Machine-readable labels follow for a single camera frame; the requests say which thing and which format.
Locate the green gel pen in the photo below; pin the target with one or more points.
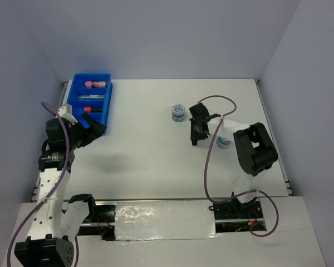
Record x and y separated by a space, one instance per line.
90 98

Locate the orange capped black highlighter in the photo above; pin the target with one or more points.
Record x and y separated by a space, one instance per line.
93 109

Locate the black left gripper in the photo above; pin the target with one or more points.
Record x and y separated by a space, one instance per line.
96 130

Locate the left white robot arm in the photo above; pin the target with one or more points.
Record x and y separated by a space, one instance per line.
51 238

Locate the blue capped black highlighter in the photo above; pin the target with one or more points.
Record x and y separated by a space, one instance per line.
194 141

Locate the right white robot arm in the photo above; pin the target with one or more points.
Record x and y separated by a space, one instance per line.
254 150

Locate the black metal base rail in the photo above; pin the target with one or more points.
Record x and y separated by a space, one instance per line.
231 217

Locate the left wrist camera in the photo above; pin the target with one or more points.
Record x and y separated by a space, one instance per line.
65 111

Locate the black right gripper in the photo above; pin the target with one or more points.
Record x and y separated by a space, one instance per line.
193 122

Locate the silver foil covered plate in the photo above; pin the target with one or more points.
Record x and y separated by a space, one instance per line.
164 220

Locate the pink capped pencil tube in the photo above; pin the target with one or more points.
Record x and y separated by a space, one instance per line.
96 84

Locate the blue plastic compartment bin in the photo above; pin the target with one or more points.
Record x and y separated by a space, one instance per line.
78 88

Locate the blue paint jar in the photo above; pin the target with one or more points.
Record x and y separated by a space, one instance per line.
178 112
223 143

